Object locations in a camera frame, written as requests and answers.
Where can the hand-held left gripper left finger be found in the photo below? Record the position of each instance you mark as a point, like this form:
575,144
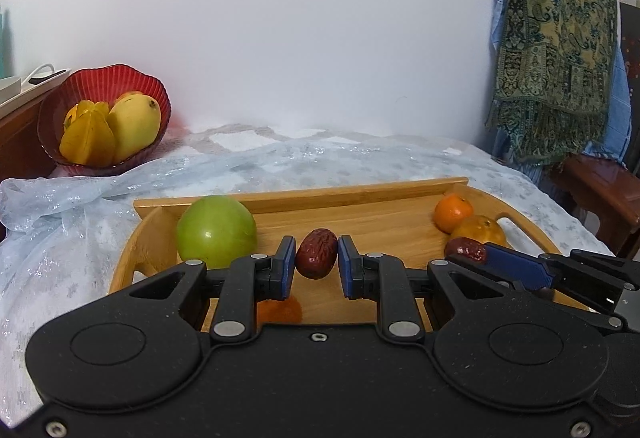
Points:
285,268

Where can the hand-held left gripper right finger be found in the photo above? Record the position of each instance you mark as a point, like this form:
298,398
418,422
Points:
347,268

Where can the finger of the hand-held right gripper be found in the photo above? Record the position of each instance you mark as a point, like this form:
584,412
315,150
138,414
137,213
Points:
515,263

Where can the red date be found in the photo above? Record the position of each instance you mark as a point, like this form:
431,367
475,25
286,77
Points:
316,253
465,249

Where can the orange mandarin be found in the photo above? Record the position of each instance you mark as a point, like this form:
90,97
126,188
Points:
280,310
451,213

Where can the wooden serving tray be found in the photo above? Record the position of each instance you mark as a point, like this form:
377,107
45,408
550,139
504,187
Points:
380,218

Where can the yellow-brown round fruit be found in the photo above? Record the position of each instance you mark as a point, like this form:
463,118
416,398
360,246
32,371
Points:
480,230

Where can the green apple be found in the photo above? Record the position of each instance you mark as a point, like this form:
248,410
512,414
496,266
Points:
215,230

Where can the dark wooden chair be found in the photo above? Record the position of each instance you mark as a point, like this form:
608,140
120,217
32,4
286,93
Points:
600,188

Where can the yellow mango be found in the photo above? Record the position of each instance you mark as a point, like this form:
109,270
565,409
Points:
135,126

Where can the black cabinet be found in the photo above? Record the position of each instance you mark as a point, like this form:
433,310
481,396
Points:
631,68

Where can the green patterned shawl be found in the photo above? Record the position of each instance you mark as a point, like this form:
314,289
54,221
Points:
555,43

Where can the yellow starfruit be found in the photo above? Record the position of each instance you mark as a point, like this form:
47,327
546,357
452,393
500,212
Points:
90,138

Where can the red glass bowl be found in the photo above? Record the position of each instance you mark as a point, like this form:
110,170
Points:
110,81

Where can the brown wooden cabinet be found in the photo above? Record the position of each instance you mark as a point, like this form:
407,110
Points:
20,143

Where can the white power strip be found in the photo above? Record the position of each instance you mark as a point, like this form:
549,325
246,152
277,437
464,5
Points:
45,74

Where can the green spray bottle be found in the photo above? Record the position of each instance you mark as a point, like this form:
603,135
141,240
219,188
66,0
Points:
4,43

